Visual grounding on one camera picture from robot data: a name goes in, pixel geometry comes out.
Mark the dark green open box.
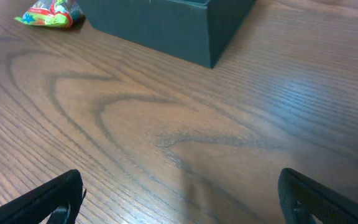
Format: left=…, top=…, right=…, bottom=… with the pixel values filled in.
left=77, top=0, right=255, bottom=68

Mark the green Haribo worms bag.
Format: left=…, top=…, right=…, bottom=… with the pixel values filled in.
left=14, top=0, right=84, bottom=27

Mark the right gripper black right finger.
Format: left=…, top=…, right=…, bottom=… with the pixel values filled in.
left=278, top=168, right=358, bottom=224

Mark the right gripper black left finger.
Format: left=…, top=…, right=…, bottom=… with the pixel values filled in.
left=0, top=169, right=86, bottom=224

